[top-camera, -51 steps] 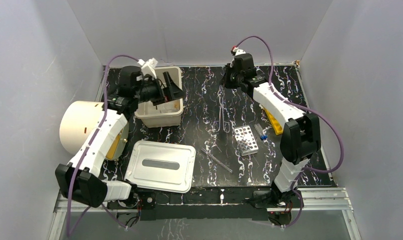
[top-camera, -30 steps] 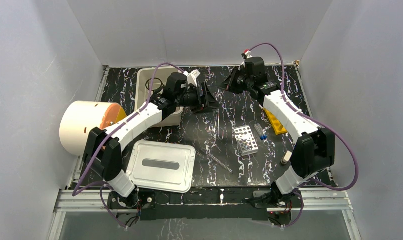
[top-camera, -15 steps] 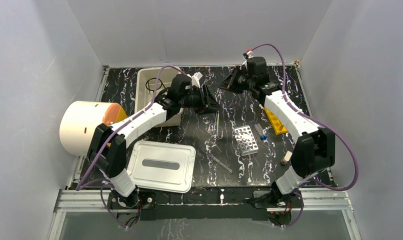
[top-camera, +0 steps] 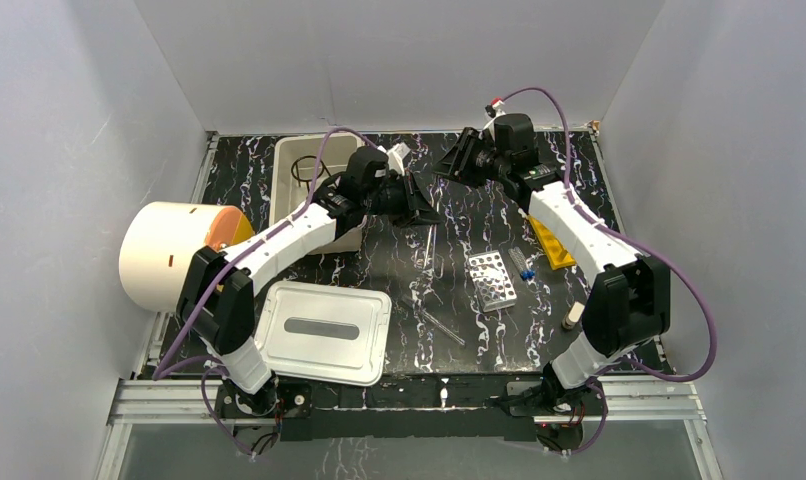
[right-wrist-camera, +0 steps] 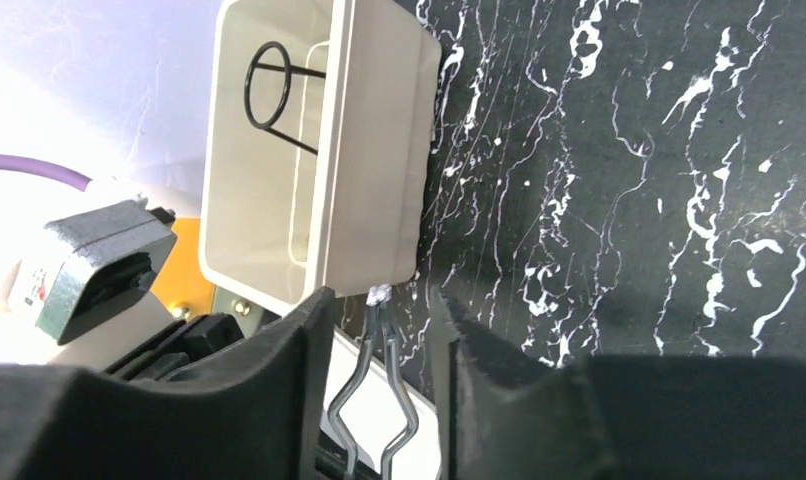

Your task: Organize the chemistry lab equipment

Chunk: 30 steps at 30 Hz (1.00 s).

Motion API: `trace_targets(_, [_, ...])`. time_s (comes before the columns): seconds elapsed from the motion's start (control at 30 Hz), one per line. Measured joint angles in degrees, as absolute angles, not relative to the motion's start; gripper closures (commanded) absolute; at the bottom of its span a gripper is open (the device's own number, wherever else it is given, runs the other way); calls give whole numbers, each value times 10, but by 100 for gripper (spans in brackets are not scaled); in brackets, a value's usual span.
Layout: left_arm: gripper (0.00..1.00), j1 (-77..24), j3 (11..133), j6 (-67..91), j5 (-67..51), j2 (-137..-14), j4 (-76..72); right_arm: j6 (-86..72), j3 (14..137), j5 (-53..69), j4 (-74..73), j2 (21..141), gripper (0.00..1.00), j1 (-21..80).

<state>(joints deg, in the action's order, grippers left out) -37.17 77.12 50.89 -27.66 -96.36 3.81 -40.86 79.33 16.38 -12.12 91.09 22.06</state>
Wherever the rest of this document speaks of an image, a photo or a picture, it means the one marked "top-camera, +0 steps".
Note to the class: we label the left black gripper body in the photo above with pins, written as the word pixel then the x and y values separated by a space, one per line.
pixel 410 201

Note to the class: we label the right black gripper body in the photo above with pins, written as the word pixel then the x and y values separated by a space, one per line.
pixel 482 163

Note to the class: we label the black wire tripod stand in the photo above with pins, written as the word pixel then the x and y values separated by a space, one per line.
pixel 302 171

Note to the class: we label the blue capped vial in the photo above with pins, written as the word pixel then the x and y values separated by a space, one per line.
pixel 519 260

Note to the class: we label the white bin lid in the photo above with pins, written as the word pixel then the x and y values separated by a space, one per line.
pixel 324 333

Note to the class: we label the metal crucible tongs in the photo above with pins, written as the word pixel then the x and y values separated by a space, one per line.
pixel 432 261

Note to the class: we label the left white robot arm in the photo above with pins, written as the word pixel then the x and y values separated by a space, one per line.
pixel 217 299

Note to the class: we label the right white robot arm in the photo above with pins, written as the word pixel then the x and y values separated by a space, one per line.
pixel 629 300

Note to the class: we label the metal perforated tube rack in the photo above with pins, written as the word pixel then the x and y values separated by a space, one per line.
pixel 493 286

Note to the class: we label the beige plastic bin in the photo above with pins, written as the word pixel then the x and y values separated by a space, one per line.
pixel 286 195

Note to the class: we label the yellow test tube rack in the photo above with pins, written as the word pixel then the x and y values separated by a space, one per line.
pixel 557 255

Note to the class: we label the white cylindrical centrifuge drum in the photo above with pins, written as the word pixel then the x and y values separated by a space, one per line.
pixel 160 242

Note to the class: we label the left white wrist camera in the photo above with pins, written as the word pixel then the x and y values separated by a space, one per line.
pixel 396 156

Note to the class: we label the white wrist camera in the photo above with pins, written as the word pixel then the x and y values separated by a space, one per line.
pixel 493 111
pixel 396 156

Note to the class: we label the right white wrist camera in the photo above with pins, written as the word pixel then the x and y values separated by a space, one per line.
pixel 493 111

